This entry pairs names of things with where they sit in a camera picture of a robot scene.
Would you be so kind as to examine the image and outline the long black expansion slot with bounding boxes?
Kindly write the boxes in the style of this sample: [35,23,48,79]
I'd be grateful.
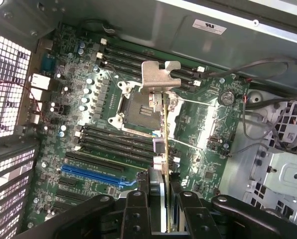
[64,151,126,174]
[51,200,76,213]
[55,188,91,203]

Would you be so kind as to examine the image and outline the black RAM slot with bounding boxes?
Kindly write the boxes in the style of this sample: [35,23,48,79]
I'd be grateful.
[75,131,155,150]
[96,51,203,88]
[98,44,204,81]
[78,138,155,157]
[98,59,198,93]
[80,124,155,144]
[100,37,206,74]

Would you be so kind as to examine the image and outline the short black expansion slot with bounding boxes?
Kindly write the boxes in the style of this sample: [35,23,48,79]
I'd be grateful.
[58,178,78,187]

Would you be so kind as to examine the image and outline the silver disk bay cage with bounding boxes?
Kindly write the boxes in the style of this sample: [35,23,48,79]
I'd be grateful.
[225,99,297,227]

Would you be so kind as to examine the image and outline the green motherboard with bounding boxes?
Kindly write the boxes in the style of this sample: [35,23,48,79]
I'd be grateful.
[26,23,251,225]

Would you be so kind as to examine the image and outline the CPU socket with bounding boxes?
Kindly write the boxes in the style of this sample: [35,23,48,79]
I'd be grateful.
[108,79,169,134]

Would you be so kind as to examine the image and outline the coin cell battery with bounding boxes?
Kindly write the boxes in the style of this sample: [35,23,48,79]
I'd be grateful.
[218,89,236,107]

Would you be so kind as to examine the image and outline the open PC case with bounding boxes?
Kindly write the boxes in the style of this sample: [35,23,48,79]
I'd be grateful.
[0,0,297,239]

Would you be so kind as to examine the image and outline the red black twisted wire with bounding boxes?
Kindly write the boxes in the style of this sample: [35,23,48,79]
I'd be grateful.
[0,80,44,115]

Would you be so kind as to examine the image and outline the black wire with clip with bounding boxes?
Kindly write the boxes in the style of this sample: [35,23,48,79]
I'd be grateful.
[77,18,123,34]

